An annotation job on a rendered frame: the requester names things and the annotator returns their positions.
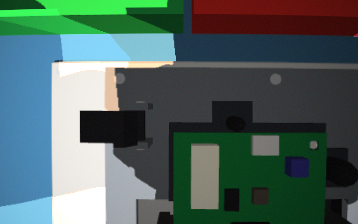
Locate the green circuit board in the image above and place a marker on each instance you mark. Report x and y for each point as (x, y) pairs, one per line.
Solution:
(249, 178)

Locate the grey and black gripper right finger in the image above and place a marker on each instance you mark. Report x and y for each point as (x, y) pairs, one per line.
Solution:
(332, 217)

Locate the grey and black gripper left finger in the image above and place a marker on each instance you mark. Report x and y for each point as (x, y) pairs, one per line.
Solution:
(165, 218)

